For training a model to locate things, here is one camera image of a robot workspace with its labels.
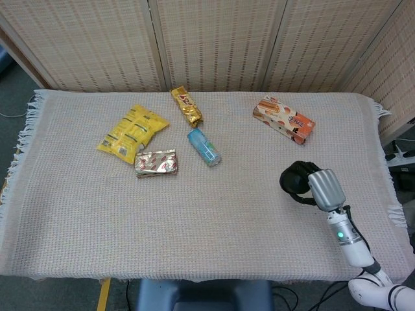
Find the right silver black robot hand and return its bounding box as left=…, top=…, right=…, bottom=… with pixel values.
left=287, top=161, right=346, bottom=212

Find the black dice cup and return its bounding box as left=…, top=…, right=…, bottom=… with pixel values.
left=279, top=161, right=314, bottom=197

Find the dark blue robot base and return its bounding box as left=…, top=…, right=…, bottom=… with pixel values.
left=137, top=279, right=274, bottom=311

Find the white stand foot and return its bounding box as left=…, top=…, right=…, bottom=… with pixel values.
left=385, top=138, right=415, bottom=168

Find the orange white biscuit box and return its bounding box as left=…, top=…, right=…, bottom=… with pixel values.
left=252, top=95, right=316, bottom=146

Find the beige waffle-weave tablecloth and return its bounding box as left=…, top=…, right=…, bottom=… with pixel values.
left=0, top=89, right=415, bottom=283

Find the light blue drink can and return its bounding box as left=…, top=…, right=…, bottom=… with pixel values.
left=187, top=128, right=222, bottom=168

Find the gold snack bar packet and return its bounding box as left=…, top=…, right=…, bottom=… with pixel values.
left=171, top=86, right=204, bottom=128

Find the silver red-print snack packet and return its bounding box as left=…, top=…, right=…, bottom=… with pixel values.
left=134, top=148, right=179, bottom=179

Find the yellow chip bag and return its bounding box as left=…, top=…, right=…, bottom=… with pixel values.
left=96, top=104, right=171, bottom=165

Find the woven bamboo folding screen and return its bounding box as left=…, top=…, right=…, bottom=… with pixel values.
left=0, top=0, right=415, bottom=139

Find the black floor cable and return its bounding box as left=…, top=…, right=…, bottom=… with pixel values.
left=271, top=284, right=300, bottom=311
left=301, top=280, right=353, bottom=311

